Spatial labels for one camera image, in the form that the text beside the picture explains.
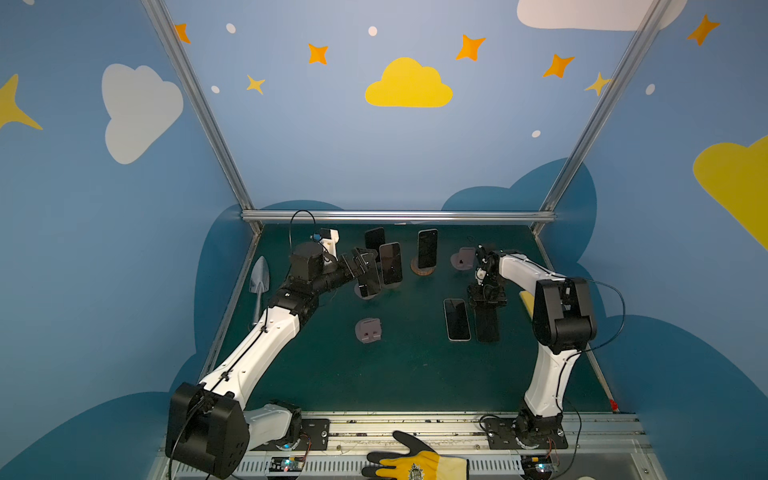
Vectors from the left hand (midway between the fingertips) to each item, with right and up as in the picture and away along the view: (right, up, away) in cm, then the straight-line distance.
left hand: (372, 259), depth 76 cm
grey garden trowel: (-40, -9, +25) cm, 48 cm away
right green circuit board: (+41, -50, -5) cm, 65 cm away
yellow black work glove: (+12, -48, -7) cm, 50 cm away
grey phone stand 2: (-2, -22, +13) cm, 25 cm away
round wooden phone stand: (+16, -5, +31) cm, 35 cm away
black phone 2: (0, +7, +23) cm, 24 cm away
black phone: (+37, -21, +19) cm, 46 cm away
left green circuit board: (-20, -49, -6) cm, 54 cm away
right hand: (+36, -15, +22) cm, 45 cm away
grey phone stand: (+32, -1, +31) cm, 45 cm away
